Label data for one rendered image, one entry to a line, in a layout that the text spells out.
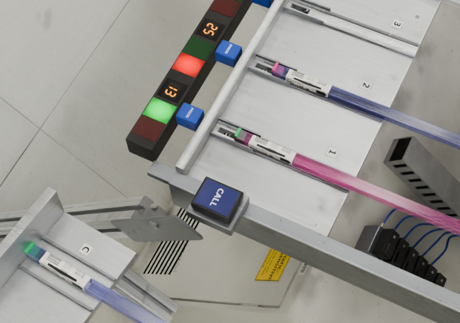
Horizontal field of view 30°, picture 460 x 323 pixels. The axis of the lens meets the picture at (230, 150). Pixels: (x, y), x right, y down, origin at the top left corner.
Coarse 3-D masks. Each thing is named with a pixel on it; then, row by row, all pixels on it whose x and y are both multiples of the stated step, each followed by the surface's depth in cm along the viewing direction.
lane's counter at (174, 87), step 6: (168, 78) 115; (168, 84) 114; (174, 84) 114; (180, 84) 114; (162, 90) 114; (168, 90) 114; (174, 90) 114; (180, 90) 114; (162, 96) 114; (168, 96) 114; (174, 96) 114; (180, 96) 114
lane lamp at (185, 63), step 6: (180, 54) 117; (186, 54) 117; (180, 60) 116; (186, 60) 116; (192, 60) 116; (198, 60) 116; (174, 66) 116; (180, 66) 116; (186, 66) 116; (192, 66) 116; (198, 66) 116; (186, 72) 115; (192, 72) 115; (198, 72) 115
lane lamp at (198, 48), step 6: (192, 36) 118; (192, 42) 118; (198, 42) 118; (204, 42) 118; (186, 48) 117; (192, 48) 117; (198, 48) 117; (204, 48) 117; (210, 48) 117; (192, 54) 117; (198, 54) 117; (204, 54) 117; (204, 60) 116
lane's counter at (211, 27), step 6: (204, 24) 119; (210, 24) 119; (216, 24) 119; (198, 30) 119; (204, 30) 119; (210, 30) 119; (216, 30) 118; (204, 36) 118; (210, 36) 118; (216, 36) 118
